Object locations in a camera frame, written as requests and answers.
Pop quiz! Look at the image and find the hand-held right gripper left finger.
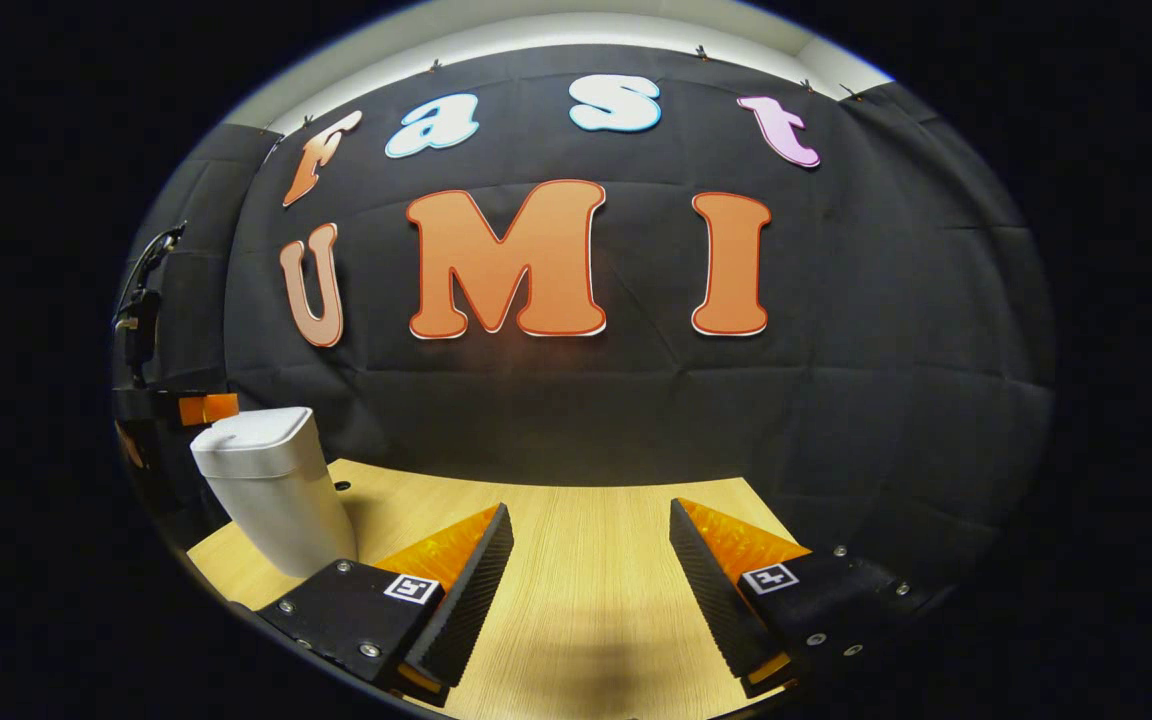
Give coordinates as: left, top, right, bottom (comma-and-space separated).
256, 503, 515, 709

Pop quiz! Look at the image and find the black backdrop cloth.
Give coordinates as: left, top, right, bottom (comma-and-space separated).
114, 42, 1055, 581

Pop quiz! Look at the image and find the wooden desktop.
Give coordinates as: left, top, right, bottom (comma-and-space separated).
186, 458, 802, 720

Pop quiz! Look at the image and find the white desktop garbage bin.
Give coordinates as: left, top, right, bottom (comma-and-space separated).
190, 406, 359, 579

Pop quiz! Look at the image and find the black camera cable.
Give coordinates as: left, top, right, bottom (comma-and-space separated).
114, 224, 187, 331

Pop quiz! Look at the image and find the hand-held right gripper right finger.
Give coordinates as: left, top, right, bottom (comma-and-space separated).
669, 498, 947, 701

